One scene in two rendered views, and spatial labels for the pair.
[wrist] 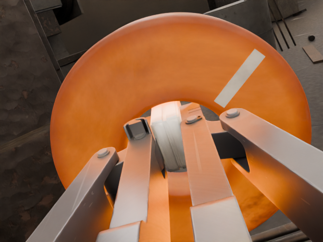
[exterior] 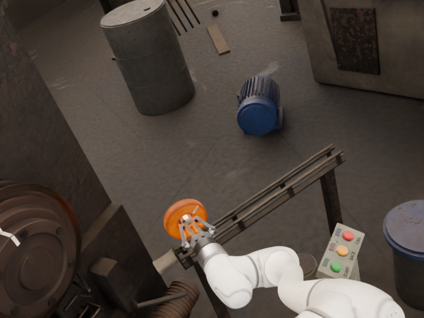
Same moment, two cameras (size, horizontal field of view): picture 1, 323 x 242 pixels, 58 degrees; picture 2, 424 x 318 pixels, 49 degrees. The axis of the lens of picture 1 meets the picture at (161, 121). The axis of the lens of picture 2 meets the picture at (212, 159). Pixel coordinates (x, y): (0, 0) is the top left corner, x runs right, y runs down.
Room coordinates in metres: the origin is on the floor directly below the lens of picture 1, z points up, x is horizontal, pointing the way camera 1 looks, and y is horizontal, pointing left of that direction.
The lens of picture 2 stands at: (-1.03, 0.29, 1.98)
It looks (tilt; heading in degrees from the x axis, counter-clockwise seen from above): 35 degrees down; 339
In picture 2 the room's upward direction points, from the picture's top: 20 degrees counter-clockwise
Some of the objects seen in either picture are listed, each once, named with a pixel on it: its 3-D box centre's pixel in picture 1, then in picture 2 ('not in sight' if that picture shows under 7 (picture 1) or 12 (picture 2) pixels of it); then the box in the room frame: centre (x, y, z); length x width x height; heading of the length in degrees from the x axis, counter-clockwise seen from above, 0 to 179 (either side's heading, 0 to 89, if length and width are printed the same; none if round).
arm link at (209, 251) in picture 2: not in sight; (212, 258); (-0.06, 0.02, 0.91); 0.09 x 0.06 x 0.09; 83
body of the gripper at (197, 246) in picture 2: not in sight; (202, 243); (0.01, 0.01, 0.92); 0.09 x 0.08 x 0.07; 173
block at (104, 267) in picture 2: not in sight; (114, 284); (0.34, 0.32, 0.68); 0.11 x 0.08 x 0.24; 28
